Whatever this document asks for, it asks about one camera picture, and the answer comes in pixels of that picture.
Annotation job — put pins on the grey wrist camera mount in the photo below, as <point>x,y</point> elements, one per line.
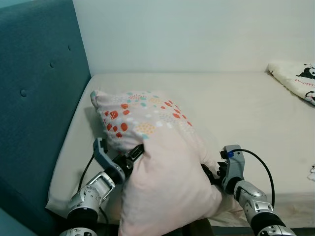
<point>234,167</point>
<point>103,158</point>

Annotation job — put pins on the cream cartoon print quilt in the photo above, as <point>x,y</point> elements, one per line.
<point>290,73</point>

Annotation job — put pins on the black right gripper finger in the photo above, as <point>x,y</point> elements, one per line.
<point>209,173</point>

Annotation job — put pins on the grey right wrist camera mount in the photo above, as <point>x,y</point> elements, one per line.
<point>234,167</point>

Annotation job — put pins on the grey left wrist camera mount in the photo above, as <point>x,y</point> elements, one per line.
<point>103,158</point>

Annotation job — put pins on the cream bed mattress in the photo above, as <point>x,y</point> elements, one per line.
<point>221,113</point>

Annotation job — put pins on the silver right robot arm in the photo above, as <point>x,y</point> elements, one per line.
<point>256,201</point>

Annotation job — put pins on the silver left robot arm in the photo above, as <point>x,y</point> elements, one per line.
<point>91,194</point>

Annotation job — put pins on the white crumpled paper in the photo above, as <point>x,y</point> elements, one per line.
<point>312,173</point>

